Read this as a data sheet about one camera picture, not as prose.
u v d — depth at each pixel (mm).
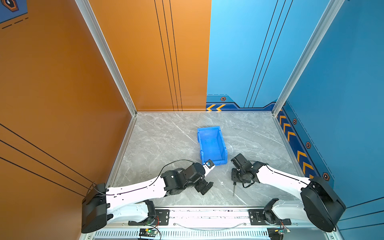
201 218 755
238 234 699
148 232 706
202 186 653
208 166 644
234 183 830
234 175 779
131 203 456
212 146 996
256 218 725
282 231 696
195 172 547
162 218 739
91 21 730
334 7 696
